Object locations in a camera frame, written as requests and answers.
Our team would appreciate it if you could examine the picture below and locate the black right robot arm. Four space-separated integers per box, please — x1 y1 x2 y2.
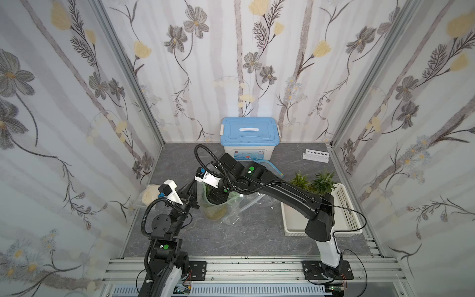
195 153 343 271

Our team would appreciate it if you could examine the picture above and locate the white-zip bag with pineapple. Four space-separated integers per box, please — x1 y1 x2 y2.
239 193 279 212

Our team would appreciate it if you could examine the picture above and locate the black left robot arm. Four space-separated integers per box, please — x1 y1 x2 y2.
138 180 199 297

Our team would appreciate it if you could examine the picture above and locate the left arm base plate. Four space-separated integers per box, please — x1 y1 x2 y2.
181 261 207 282

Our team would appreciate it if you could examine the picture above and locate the blue-lidded white storage box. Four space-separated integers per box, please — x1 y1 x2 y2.
220 117 280 161

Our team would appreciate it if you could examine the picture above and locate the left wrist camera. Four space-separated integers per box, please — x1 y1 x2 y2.
158 179 183 205

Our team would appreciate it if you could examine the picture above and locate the white perforated plastic tray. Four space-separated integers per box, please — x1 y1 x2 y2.
280 183 362 237

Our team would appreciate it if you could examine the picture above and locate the white test tube rack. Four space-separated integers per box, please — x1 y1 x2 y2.
303 149 330 163

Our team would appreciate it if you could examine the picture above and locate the blue-zip clear plastic bag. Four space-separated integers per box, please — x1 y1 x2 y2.
256 160 285 178

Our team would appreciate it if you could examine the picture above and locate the small bag of white gloves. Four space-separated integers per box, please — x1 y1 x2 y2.
132 184 160 209

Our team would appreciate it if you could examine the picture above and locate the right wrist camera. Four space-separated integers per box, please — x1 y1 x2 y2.
194 167 221 188

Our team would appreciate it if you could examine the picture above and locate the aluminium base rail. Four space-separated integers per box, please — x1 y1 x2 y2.
94 255 415 297

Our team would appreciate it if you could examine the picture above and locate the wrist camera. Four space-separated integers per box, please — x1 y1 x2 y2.
158 179 183 205
194 167 221 188

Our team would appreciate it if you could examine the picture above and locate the green-zip bag with pineapple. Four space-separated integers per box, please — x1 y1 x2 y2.
197 183 244 225

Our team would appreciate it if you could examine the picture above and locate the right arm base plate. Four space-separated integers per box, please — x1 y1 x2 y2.
301 261 355 282

